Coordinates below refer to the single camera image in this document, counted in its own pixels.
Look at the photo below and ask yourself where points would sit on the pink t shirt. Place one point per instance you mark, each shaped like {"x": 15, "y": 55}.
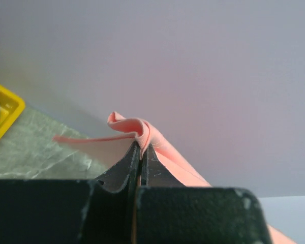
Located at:
{"x": 196, "y": 213}

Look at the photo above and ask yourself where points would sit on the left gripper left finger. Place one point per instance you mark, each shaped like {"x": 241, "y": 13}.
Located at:
{"x": 116, "y": 178}

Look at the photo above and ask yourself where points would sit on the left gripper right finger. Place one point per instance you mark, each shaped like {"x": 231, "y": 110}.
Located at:
{"x": 154, "y": 173}

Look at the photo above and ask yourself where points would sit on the yellow plastic bin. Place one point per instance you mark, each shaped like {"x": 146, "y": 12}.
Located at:
{"x": 11, "y": 107}

